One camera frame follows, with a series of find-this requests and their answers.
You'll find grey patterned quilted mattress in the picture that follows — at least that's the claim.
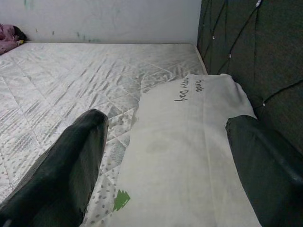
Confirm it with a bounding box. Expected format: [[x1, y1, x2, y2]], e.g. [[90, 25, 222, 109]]
[[0, 42, 209, 227]]

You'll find white pillow with black lettering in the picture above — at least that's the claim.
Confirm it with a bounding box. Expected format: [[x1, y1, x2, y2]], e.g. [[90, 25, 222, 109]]
[[83, 73, 263, 227]]

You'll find purple cartoon print blanket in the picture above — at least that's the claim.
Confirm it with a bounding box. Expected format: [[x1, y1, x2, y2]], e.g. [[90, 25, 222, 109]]
[[0, 23, 28, 56]]

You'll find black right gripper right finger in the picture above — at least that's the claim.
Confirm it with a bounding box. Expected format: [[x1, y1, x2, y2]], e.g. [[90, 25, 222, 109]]
[[226, 115, 303, 227]]

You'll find black tufted headboard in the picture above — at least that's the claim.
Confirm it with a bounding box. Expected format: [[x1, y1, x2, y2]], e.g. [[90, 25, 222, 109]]
[[196, 0, 303, 154]]

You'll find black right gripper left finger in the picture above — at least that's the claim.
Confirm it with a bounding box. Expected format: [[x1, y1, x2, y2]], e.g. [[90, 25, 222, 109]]
[[0, 108, 109, 227]]

